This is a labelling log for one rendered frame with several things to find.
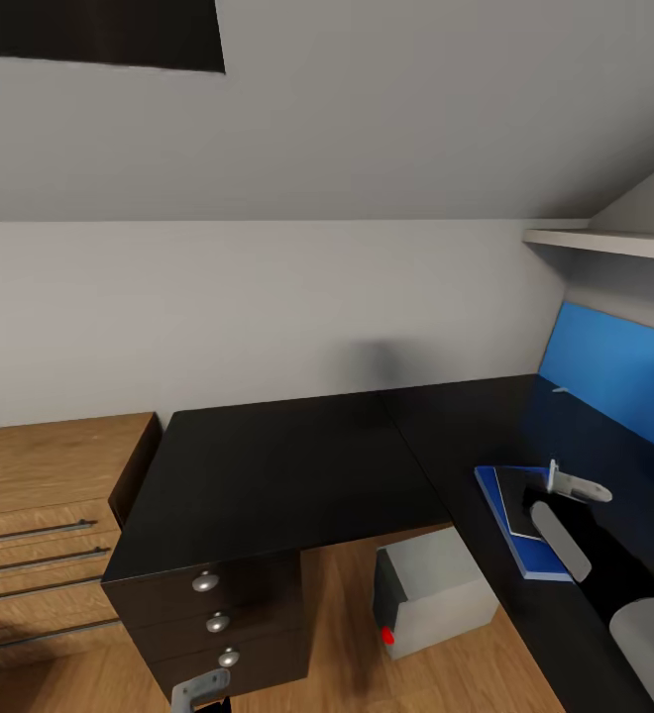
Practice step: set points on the room divider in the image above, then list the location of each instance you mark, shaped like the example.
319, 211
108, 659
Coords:
605, 361

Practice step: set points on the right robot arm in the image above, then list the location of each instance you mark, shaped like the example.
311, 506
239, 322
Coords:
619, 586

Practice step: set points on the desk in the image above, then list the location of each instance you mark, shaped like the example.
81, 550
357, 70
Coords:
245, 482

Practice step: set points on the folder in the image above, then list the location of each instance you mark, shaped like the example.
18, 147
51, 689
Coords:
535, 559

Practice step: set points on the fixed window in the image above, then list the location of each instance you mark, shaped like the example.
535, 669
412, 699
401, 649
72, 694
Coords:
169, 34

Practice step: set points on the desktop computer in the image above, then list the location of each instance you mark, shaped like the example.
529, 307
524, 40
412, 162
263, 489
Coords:
427, 590

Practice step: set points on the notebook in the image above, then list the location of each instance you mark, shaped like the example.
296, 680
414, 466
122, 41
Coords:
512, 483

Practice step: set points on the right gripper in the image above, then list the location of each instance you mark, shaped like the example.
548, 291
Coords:
531, 496

